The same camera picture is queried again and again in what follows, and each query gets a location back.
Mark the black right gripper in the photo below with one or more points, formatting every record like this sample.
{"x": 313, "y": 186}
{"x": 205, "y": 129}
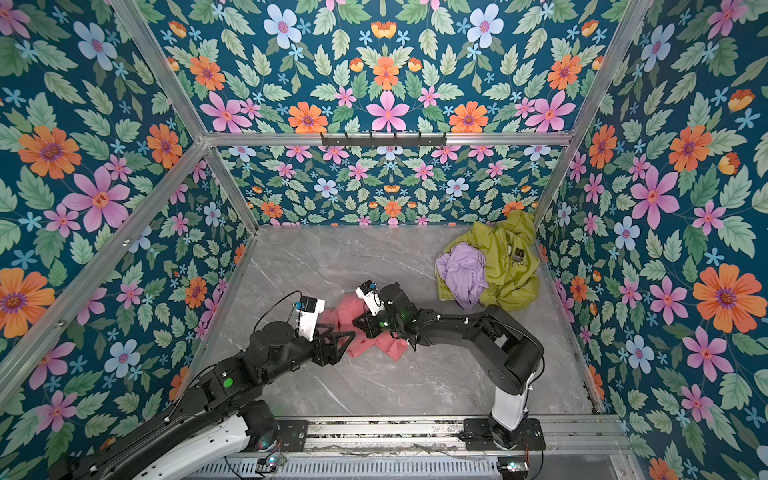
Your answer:
{"x": 369, "y": 320}

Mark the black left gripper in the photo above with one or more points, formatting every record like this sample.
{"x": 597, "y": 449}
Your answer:
{"x": 326, "y": 357}

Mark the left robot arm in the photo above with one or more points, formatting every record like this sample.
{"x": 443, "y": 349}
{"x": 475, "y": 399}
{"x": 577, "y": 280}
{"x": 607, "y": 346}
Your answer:
{"x": 220, "y": 414}

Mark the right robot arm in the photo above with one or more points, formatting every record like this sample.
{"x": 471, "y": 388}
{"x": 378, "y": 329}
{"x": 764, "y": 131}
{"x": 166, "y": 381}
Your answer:
{"x": 510, "y": 356}

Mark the lilac purple cloth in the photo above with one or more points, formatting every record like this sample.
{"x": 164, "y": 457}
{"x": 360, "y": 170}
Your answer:
{"x": 461, "y": 275}

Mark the lime green cloth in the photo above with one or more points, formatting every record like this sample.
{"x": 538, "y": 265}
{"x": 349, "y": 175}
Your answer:
{"x": 511, "y": 262}

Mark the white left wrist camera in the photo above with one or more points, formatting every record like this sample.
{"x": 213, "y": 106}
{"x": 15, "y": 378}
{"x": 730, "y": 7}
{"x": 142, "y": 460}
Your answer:
{"x": 309, "y": 310}

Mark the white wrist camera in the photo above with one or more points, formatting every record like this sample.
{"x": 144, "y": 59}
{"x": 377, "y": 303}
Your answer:
{"x": 368, "y": 293}
{"x": 309, "y": 310}

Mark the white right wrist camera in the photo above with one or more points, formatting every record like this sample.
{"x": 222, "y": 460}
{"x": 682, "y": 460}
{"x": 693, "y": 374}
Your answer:
{"x": 368, "y": 293}

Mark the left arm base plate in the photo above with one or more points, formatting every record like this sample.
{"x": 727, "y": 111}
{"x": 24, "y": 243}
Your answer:
{"x": 292, "y": 435}

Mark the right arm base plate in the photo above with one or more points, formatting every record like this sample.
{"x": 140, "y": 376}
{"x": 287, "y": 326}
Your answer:
{"x": 486, "y": 434}

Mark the black hook rail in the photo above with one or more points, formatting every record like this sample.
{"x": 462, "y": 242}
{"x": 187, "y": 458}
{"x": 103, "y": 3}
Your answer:
{"x": 375, "y": 140}

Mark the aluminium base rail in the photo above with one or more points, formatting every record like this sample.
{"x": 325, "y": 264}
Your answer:
{"x": 389, "y": 436}

